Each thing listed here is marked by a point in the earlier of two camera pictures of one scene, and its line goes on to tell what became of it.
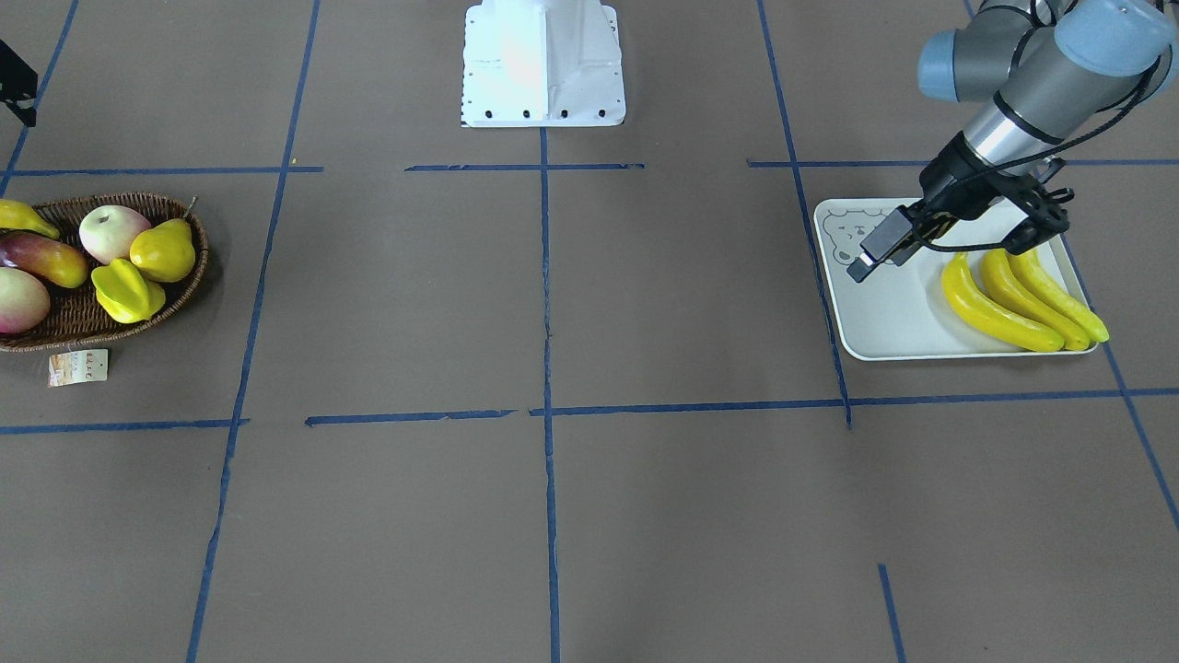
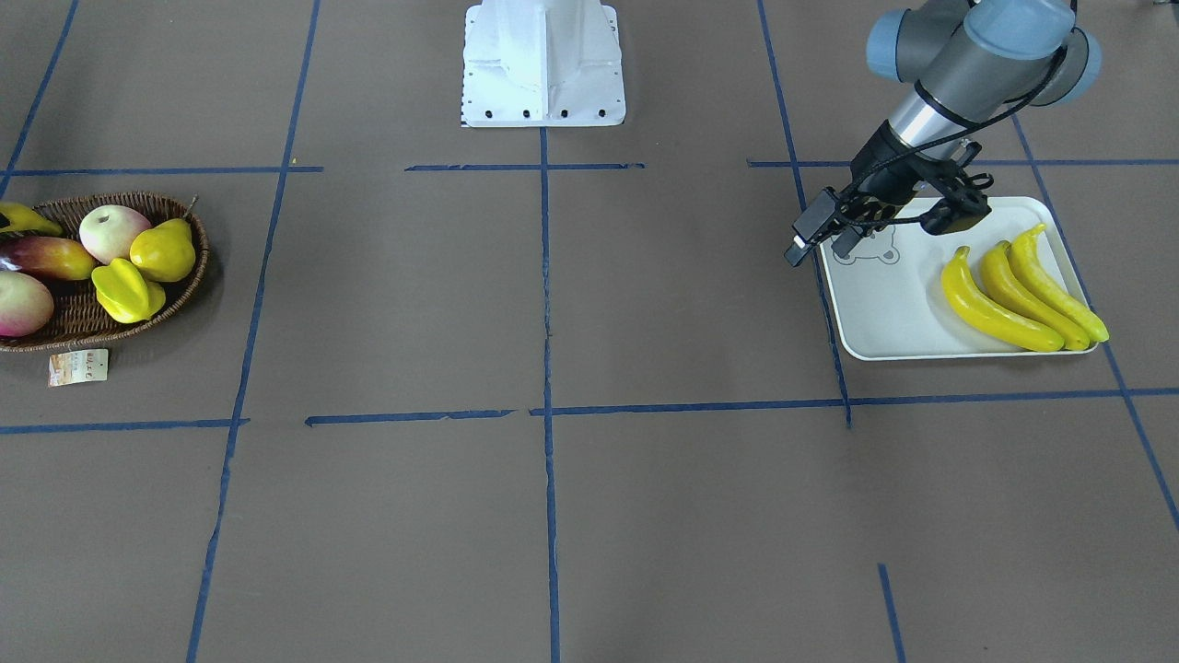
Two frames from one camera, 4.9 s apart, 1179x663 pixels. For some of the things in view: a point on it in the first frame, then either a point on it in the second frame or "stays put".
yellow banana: x=1033 y=274 stays put
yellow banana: x=995 y=322 stays put
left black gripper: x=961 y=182 -> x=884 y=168
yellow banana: x=1001 y=283 stays put
